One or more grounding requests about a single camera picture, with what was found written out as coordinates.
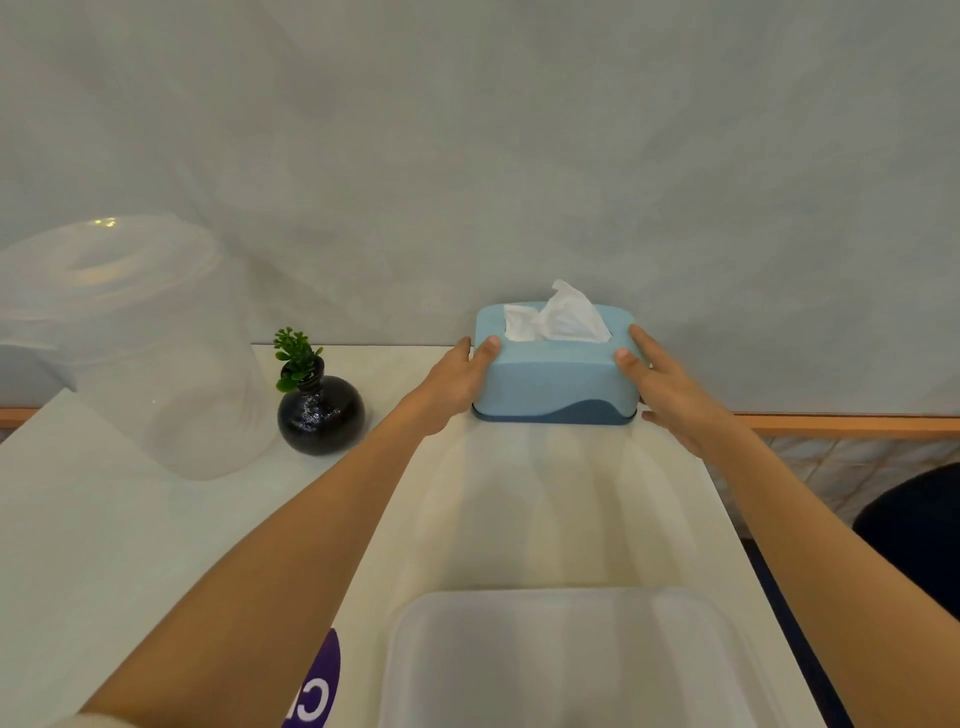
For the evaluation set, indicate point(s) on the purple sticker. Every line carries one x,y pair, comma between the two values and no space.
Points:
321,686

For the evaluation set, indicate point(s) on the person's left hand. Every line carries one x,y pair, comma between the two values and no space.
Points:
442,394

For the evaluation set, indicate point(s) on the person's left thumb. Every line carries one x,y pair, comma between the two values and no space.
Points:
488,351

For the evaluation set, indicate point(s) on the black round glossy vase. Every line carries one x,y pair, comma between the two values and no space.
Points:
321,416

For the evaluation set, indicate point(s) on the person's right thumb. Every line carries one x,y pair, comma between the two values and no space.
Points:
628,365

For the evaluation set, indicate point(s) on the person's left forearm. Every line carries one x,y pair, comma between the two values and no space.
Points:
285,570

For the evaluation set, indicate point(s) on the large clear plastic container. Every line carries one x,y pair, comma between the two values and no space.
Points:
150,352

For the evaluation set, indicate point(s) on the black seat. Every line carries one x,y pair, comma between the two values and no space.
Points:
919,536

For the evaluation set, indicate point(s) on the wooden wall rail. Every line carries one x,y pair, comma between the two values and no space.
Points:
855,426

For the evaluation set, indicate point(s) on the person's right hand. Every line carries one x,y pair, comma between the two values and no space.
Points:
679,409

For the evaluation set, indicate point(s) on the white tissue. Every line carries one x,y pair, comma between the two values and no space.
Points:
564,316

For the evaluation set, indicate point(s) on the translucent white plastic bin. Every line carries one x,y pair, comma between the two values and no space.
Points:
570,660

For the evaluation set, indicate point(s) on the blue plastic tissue box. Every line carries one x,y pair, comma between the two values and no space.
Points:
551,379

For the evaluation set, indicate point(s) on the person's right forearm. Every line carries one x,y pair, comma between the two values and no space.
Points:
832,570

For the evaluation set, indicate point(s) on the green artificial plant sprig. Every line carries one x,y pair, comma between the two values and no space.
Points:
295,354

